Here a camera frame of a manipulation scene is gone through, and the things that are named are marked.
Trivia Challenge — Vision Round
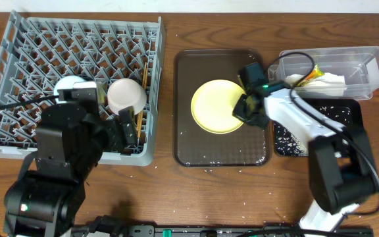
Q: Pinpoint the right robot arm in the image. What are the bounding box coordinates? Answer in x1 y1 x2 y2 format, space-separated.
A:
232 63 379 236

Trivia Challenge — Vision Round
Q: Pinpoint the pile of rice and nuts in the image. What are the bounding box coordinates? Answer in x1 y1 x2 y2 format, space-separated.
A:
273 106 355 157

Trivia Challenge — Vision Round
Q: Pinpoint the clear plastic waste bin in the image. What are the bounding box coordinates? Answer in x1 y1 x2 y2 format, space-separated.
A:
267 46 379 100

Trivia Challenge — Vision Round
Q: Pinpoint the pale pink bowl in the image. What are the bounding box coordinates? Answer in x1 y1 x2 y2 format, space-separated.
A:
107 78 147 115

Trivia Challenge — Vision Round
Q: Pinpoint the wooden chopstick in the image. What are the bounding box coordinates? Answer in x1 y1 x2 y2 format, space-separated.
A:
136 111 143 138
141 63 148 90

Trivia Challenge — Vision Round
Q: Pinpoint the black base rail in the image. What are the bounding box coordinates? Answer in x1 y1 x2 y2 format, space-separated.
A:
63 215 374 237

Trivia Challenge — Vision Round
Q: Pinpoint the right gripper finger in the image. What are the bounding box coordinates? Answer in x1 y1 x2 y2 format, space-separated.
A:
232 94 251 120
245 107 270 129

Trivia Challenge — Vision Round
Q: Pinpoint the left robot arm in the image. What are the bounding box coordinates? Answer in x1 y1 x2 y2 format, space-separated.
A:
4 88 137 236

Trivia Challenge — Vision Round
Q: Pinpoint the white paper napkin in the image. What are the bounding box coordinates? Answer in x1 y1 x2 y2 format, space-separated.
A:
295 72 347 98

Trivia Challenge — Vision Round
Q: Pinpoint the black rectangular tray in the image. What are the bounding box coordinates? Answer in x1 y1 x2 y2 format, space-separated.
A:
273 99 363 157

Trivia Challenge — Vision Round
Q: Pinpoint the light blue bowl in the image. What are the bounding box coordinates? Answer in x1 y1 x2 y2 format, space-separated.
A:
53 76 85 104

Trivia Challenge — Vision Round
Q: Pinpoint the left black cable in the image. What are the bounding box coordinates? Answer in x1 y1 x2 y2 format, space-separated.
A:
0 94 61 117

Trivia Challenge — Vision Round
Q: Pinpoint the grey plastic dish rack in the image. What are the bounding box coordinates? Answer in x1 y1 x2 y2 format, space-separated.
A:
0 12 166 166

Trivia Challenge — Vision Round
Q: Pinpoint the dark brown serving tray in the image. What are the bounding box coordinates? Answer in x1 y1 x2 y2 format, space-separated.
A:
173 49 272 167

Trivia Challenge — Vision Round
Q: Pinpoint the yellow round plate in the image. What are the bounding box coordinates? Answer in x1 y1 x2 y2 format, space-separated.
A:
191 80 245 134

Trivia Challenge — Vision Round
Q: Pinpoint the green orange snack wrapper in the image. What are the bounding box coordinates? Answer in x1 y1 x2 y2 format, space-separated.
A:
296 65 325 87

